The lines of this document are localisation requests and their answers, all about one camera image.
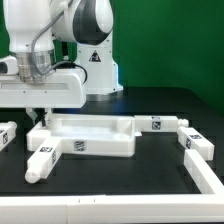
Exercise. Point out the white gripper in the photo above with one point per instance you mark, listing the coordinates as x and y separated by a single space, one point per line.
62 89

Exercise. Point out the white desk top tray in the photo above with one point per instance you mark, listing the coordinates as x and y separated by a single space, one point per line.
99 135

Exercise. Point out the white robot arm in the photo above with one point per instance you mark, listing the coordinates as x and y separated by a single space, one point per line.
60 54

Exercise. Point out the white L-shaped corner fence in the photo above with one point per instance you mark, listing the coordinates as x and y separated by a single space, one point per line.
204 207

